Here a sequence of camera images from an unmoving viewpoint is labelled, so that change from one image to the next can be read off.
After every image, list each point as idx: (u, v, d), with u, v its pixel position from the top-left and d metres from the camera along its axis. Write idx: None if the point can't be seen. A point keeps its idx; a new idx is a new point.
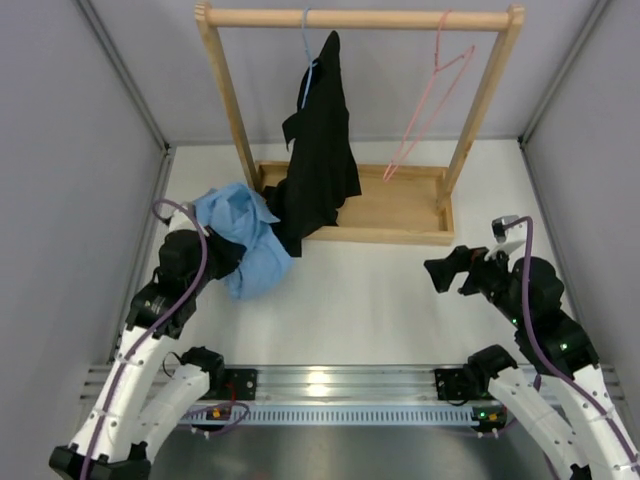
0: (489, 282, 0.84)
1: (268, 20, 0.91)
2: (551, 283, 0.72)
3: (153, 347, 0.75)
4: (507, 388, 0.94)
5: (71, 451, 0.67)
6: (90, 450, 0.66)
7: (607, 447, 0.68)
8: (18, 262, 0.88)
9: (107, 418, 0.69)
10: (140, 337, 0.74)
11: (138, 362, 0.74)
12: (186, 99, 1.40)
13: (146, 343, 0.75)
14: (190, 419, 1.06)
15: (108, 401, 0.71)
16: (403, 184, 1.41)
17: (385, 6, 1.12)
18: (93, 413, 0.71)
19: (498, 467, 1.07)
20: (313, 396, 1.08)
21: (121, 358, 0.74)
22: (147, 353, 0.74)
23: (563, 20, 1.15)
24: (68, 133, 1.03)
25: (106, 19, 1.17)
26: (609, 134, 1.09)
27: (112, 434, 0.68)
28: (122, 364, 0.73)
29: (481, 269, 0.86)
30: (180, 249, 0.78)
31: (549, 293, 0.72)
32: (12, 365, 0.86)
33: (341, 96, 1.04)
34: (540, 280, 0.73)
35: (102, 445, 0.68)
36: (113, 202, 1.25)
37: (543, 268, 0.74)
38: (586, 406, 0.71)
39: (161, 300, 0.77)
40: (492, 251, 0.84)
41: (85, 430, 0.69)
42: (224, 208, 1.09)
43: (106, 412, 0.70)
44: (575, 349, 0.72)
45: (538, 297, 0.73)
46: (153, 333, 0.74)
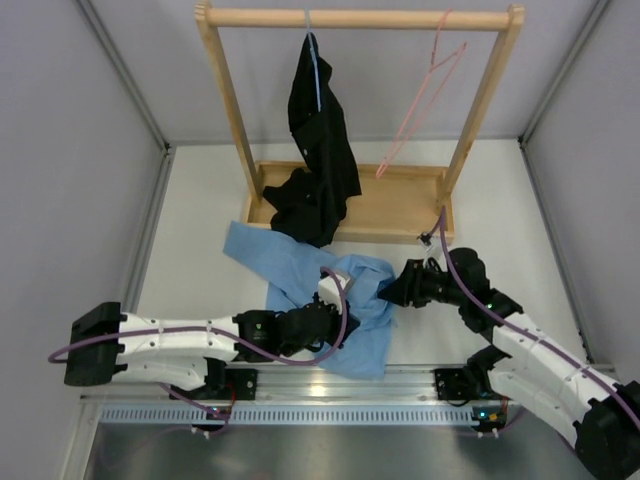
0: (433, 285, 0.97)
1: (268, 20, 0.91)
2: (473, 263, 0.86)
3: (228, 347, 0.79)
4: (504, 375, 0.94)
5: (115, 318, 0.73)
6: (122, 336, 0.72)
7: (553, 365, 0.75)
8: (18, 261, 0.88)
9: (153, 335, 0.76)
10: (229, 331, 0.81)
11: (210, 342, 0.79)
12: (187, 99, 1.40)
13: (230, 339, 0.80)
14: (190, 418, 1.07)
15: (172, 330, 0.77)
16: (403, 184, 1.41)
17: (385, 5, 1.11)
18: (155, 321, 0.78)
19: (499, 467, 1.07)
20: (313, 395, 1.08)
21: (209, 327, 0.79)
22: (220, 343, 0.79)
23: (563, 20, 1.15)
24: (66, 131, 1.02)
25: (106, 19, 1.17)
26: (610, 134, 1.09)
27: (142, 347, 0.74)
28: (204, 327, 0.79)
29: (422, 274, 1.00)
30: (300, 327, 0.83)
31: (474, 270, 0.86)
32: (12, 365, 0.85)
33: (340, 111, 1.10)
34: (464, 262, 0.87)
35: (130, 341, 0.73)
36: (113, 202, 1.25)
37: (465, 252, 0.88)
38: (522, 340, 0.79)
39: (264, 336, 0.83)
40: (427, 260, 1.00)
41: (139, 320, 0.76)
42: (369, 283, 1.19)
43: (160, 333, 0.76)
44: (506, 308, 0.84)
45: (466, 276, 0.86)
46: (239, 342, 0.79)
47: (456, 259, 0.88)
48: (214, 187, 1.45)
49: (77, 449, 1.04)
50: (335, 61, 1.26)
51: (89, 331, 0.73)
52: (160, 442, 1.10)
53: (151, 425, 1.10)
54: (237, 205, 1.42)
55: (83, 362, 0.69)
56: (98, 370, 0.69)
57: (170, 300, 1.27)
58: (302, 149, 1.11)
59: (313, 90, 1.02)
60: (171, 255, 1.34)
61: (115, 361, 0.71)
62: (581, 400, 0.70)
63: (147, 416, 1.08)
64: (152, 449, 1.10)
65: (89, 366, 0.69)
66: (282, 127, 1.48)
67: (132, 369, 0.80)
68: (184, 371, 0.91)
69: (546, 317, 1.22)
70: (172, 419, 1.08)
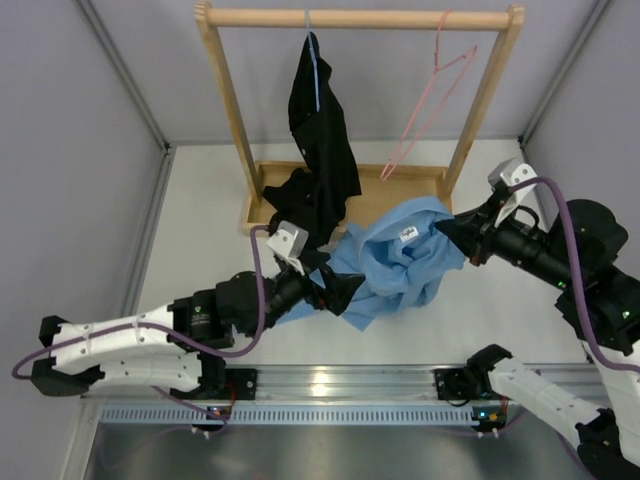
0: (517, 248, 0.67)
1: (269, 20, 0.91)
2: (613, 234, 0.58)
3: (159, 338, 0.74)
4: (505, 376, 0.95)
5: (54, 329, 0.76)
6: (53, 348, 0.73)
7: None
8: (18, 261, 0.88)
9: (81, 342, 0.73)
10: (161, 323, 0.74)
11: (140, 337, 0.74)
12: (186, 99, 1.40)
13: (160, 331, 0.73)
14: (190, 418, 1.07)
15: (98, 335, 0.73)
16: (402, 184, 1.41)
17: (385, 5, 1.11)
18: (86, 326, 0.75)
19: (498, 467, 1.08)
20: (314, 395, 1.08)
21: (137, 323, 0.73)
22: (150, 339, 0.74)
23: (564, 19, 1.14)
24: (67, 131, 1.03)
25: (105, 18, 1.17)
26: (610, 133, 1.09)
27: (74, 355, 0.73)
28: (132, 323, 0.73)
29: (499, 234, 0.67)
30: (227, 305, 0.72)
31: (612, 246, 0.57)
32: (13, 365, 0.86)
33: (341, 111, 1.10)
34: (598, 232, 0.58)
35: (61, 350, 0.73)
36: (112, 201, 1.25)
37: (592, 211, 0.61)
38: (638, 379, 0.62)
39: (206, 321, 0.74)
40: (501, 216, 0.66)
41: (72, 329, 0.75)
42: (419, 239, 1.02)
43: (87, 339, 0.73)
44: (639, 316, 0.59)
45: (597, 254, 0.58)
46: (170, 334, 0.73)
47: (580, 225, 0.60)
48: (215, 187, 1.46)
49: (77, 450, 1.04)
50: (335, 61, 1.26)
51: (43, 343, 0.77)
52: (160, 442, 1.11)
53: (151, 425, 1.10)
54: (237, 205, 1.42)
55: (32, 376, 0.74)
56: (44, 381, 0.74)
57: (170, 300, 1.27)
58: (302, 149, 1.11)
59: (313, 90, 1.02)
60: (171, 255, 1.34)
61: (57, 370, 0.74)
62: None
63: (147, 416, 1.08)
64: (152, 449, 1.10)
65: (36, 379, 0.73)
66: (282, 127, 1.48)
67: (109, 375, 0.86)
68: (174, 373, 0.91)
69: (545, 317, 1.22)
70: (171, 420, 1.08)
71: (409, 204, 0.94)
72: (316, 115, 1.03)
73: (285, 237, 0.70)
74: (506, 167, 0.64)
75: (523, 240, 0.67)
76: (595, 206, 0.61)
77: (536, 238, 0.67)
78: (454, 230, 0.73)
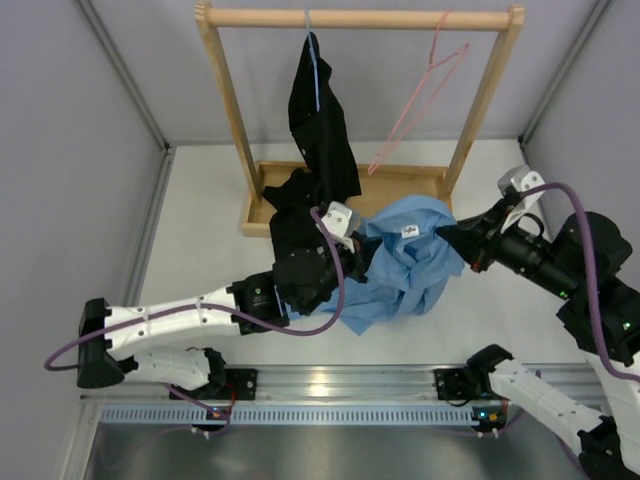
0: (521, 256, 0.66)
1: (269, 20, 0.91)
2: (618, 248, 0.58)
3: (224, 318, 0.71)
4: (506, 379, 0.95)
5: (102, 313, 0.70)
6: (109, 329, 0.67)
7: None
8: (19, 261, 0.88)
9: (139, 324, 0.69)
10: (224, 304, 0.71)
11: (204, 317, 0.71)
12: (187, 99, 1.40)
13: (226, 311, 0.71)
14: (190, 418, 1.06)
15: (158, 315, 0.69)
16: (401, 184, 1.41)
17: (386, 5, 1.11)
18: (142, 308, 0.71)
19: (498, 467, 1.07)
20: (314, 395, 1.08)
21: (200, 303, 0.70)
22: (214, 319, 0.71)
23: (564, 19, 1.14)
24: (67, 132, 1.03)
25: (105, 17, 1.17)
26: (610, 133, 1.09)
27: (133, 338, 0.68)
28: (194, 303, 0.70)
29: (503, 241, 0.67)
30: (288, 283, 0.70)
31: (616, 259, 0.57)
32: (13, 365, 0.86)
33: (341, 111, 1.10)
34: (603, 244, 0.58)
35: (116, 334, 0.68)
36: (112, 200, 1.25)
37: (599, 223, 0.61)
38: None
39: (265, 301, 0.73)
40: (508, 222, 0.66)
41: (125, 311, 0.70)
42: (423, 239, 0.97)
43: (146, 320, 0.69)
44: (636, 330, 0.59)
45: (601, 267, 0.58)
46: (233, 314, 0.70)
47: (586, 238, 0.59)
48: (215, 187, 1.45)
49: (76, 452, 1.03)
50: (335, 61, 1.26)
51: (83, 331, 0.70)
52: (160, 442, 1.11)
53: (151, 426, 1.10)
54: (237, 205, 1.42)
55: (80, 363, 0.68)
56: (92, 368, 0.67)
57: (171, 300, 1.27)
58: (302, 149, 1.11)
59: (313, 90, 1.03)
60: (172, 255, 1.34)
61: (107, 356, 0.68)
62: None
63: (147, 416, 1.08)
64: (153, 449, 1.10)
65: (83, 365, 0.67)
66: (282, 127, 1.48)
67: (143, 367, 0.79)
68: (189, 369, 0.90)
69: (544, 316, 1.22)
70: (172, 420, 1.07)
71: (412, 200, 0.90)
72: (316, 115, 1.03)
73: (337, 215, 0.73)
74: (516, 173, 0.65)
75: (528, 247, 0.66)
76: (602, 218, 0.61)
77: (539, 247, 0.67)
78: (456, 235, 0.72)
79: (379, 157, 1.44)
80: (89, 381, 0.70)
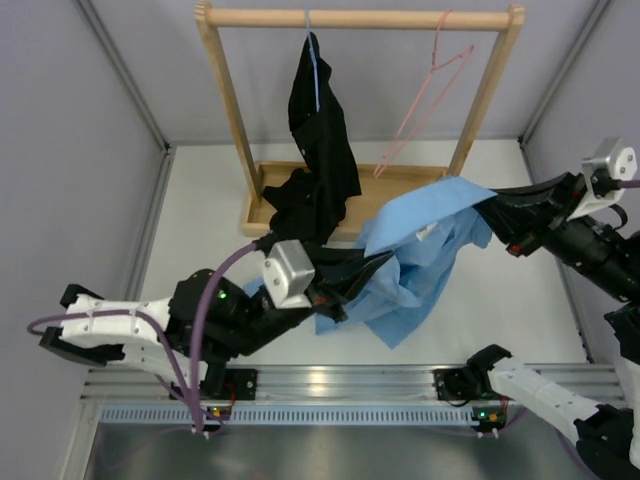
0: (586, 249, 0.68)
1: (269, 20, 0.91)
2: None
3: (150, 335, 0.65)
4: (505, 374, 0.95)
5: (70, 299, 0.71)
6: (61, 316, 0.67)
7: None
8: (19, 261, 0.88)
9: (83, 319, 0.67)
10: (158, 318, 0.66)
11: (135, 328, 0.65)
12: (187, 99, 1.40)
13: (153, 327, 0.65)
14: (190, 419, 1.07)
15: (100, 314, 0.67)
16: (402, 183, 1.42)
17: (386, 5, 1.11)
18: (97, 303, 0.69)
19: (498, 467, 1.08)
20: (314, 395, 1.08)
21: (134, 311, 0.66)
22: (143, 333, 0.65)
23: (564, 20, 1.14)
24: (67, 131, 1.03)
25: (106, 18, 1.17)
26: (609, 133, 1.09)
27: (74, 332, 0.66)
28: (129, 310, 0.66)
29: (568, 229, 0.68)
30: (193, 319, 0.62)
31: None
32: (13, 364, 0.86)
33: (341, 109, 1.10)
34: None
35: (66, 323, 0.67)
36: (112, 200, 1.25)
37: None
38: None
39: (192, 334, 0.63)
40: (579, 209, 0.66)
41: (84, 302, 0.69)
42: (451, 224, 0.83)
43: (89, 317, 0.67)
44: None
45: None
46: (161, 335, 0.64)
47: None
48: (215, 187, 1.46)
49: (75, 452, 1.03)
50: (335, 61, 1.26)
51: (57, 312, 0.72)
52: (160, 443, 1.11)
53: (151, 426, 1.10)
54: (237, 205, 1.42)
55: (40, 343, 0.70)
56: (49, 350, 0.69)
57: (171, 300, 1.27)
58: (302, 149, 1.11)
59: (313, 91, 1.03)
60: (171, 256, 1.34)
61: (59, 343, 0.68)
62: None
63: (146, 416, 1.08)
64: (153, 449, 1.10)
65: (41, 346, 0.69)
66: (282, 127, 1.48)
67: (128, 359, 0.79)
68: None
69: (544, 316, 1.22)
70: (172, 420, 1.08)
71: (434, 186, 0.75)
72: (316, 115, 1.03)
73: (277, 280, 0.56)
74: (611, 155, 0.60)
75: (593, 240, 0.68)
76: None
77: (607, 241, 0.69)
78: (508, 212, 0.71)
79: (387, 158, 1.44)
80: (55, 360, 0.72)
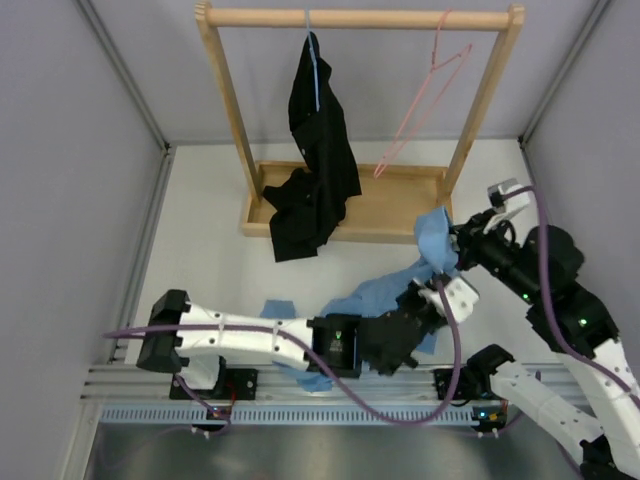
0: (495, 256, 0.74)
1: (269, 20, 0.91)
2: (570, 256, 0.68)
3: (294, 354, 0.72)
4: (508, 383, 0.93)
5: (179, 308, 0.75)
6: (187, 327, 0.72)
7: (631, 424, 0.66)
8: (19, 261, 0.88)
9: (213, 331, 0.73)
10: (299, 338, 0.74)
11: (276, 345, 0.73)
12: (187, 99, 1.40)
13: (299, 346, 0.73)
14: (190, 418, 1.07)
15: (232, 328, 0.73)
16: (402, 183, 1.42)
17: (386, 5, 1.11)
18: (219, 316, 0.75)
19: (498, 467, 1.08)
20: (313, 395, 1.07)
21: (277, 330, 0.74)
22: (285, 351, 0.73)
23: (564, 19, 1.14)
24: (66, 131, 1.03)
25: (105, 17, 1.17)
26: (610, 133, 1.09)
27: (203, 343, 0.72)
28: (271, 329, 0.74)
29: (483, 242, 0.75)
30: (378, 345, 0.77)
31: (570, 267, 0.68)
32: (13, 364, 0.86)
33: (340, 107, 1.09)
34: (560, 253, 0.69)
35: (189, 334, 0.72)
36: (112, 200, 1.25)
37: (561, 239, 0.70)
38: (609, 384, 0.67)
39: (342, 347, 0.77)
40: (492, 223, 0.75)
41: (204, 313, 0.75)
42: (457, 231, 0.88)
43: (221, 329, 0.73)
44: (594, 324, 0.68)
45: (559, 273, 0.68)
46: (306, 353, 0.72)
47: (550, 253, 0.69)
48: (215, 187, 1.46)
49: (76, 452, 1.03)
50: (335, 61, 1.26)
51: (158, 318, 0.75)
52: (160, 444, 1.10)
53: (151, 425, 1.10)
54: (237, 205, 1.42)
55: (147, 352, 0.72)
56: (152, 360, 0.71)
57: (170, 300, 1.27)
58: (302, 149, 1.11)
59: (312, 90, 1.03)
60: (172, 256, 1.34)
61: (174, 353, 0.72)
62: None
63: (147, 416, 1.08)
64: (153, 449, 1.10)
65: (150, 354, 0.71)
66: (282, 127, 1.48)
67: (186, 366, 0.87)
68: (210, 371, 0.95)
69: None
70: (172, 420, 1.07)
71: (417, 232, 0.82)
72: (316, 115, 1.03)
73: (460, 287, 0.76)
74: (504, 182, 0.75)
75: (503, 253, 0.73)
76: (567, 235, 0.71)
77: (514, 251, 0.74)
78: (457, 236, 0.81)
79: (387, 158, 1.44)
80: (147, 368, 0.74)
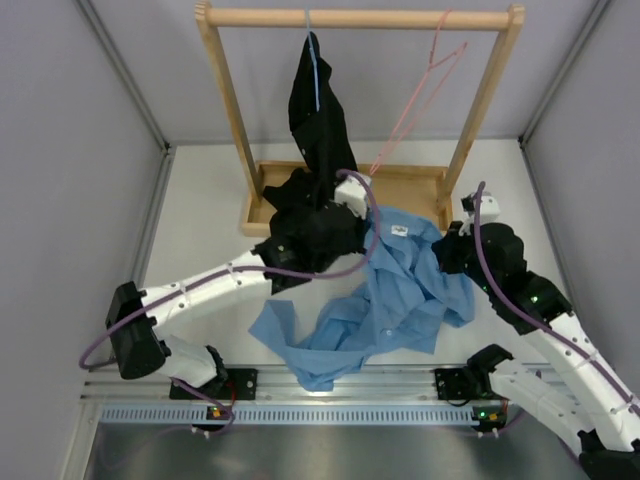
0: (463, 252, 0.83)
1: (269, 20, 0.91)
2: (513, 240, 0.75)
3: (258, 278, 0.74)
4: (506, 379, 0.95)
5: (136, 296, 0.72)
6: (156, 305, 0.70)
7: (602, 394, 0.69)
8: (19, 261, 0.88)
9: (179, 296, 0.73)
10: (253, 264, 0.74)
11: (238, 280, 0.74)
12: (187, 99, 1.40)
13: (256, 271, 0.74)
14: (190, 418, 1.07)
15: (194, 285, 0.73)
16: (402, 183, 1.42)
17: (386, 5, 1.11)
18: (175, 284, 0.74)
19: (498, 467, 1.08)
20: (313, 395, 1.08)
21: (231, 267, 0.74)
22: (249, 280, 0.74)
23: (564, 19, 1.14)
24: (66, 131, 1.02)
25: (105, 17, 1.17)
26: (610, 133, 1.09)
27: (175, 310, 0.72)
28: (225, 269, 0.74)
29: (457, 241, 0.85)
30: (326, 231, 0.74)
31: (510, 251, 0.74)
32: (13, 365, 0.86)
33: (339, 105, 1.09)
34: (502, 238, 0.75)
35: (159, 310, 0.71)
36: (112, 200, 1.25)
37: (500, 228, 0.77)
38: (570, 354, 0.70)
39: (291, 256, 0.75)
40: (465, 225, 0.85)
41: (160, 289, 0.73)
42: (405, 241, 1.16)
43: (184, 291, 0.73)
44: (547, 300, 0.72)
45: (500, 257, 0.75)
46: (266, 271, 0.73)
47: (488, 237, 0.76)
48: (215, 187, 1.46)
49: (76, 452, 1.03)
50: (335, 61, 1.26)
51: (119, 315, 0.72)
52: (160, 444, 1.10)
53: (152, 425, 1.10)
54: (237, 205, 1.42)
55: (125, 350, 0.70)
56: (135, 353, 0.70)
57: None
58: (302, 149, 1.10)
59: (312, 90, 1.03)
60: (172, 256, 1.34)
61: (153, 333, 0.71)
62: (624, 437, 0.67)
63: (147, 416, 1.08)
64: (153, 449, 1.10)
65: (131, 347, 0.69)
66: (282, 127, 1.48)
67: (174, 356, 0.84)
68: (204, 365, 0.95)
69: None
70: (172, 420, 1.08)
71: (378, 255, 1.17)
72: (316, 114, 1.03)
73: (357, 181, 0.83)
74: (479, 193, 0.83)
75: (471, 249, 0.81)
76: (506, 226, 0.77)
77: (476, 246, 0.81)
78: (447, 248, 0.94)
79: (382, 156, 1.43)
80: (133, 368, 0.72)
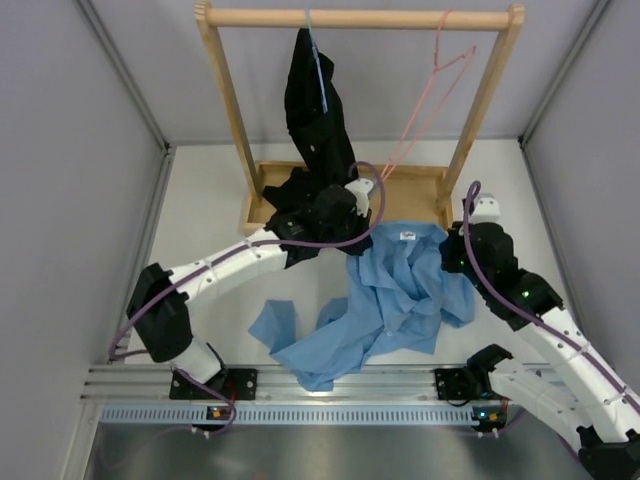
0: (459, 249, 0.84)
1: (269, 20, 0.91)
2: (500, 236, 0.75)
3: (276, 250, 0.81)
4: (506, 377, 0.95)
5: (164, 276, 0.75)
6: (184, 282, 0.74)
7: (595, 385, 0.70)
8: (18, 261, 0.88)
9: (206, 272, 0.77)
10: (270, 239, 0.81)
11: (258, 253, 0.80)
12: (187, 100, 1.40)
13: (273, 246, 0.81)
14: (190, 418, 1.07)
15: (218, 261, 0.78)
16: (403, 183, 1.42)
17: (386, 5, 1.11)
18: (199, 262, 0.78)
19: (498, 467, 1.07)
20: (313, 395, 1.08)
21: (249, 243, 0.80)
22: (267, 253, 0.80)
23: (564, 20, 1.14)
24: (66, 131, 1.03)
25: (106, 18, 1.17)
26: (610, 133, 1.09)
27: (204, 284, 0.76)
28: (245, 245, 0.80)
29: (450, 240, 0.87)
30: (333, 203, 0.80)
31: (500, 246, 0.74)
32: (12, 364, 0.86)
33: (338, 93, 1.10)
34: (492, 235, 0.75)
35: (189, 285, 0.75)
36: (112, 200, 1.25)
37: (491, 227, 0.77)
38: (562, 346, 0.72)
39: (301, 229, 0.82)
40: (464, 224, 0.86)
41: (186, 267, 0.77)
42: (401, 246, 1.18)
43: (210, 267, 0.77)
44: (539, 296, 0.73)
45: (490, 253, 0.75)
46: (283, 243, 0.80)
47: (477, 234, 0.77)
48: (214, 186, 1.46)
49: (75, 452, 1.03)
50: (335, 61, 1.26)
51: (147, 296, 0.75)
52: (160, 445, 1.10)
53: (152, 425, 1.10)
54: (237, 205, 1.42)
55: (159, 329, 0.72)
56: (169, 329, 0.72)
57: None
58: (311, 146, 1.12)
59: (317, 87, 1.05)
60: (171, 256, 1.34)
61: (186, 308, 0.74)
62: (618, 427, 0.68)
63: (148, 416, 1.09)
64: (152, 450, 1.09)
65: (166, 321, 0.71)
66: (282, 127, 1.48)
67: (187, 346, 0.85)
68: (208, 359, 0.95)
69: None
70: (172, 420, 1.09)
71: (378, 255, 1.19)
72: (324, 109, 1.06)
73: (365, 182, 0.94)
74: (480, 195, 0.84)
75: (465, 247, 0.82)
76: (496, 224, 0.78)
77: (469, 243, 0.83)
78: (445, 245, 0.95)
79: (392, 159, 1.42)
80: (165, 346, 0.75)
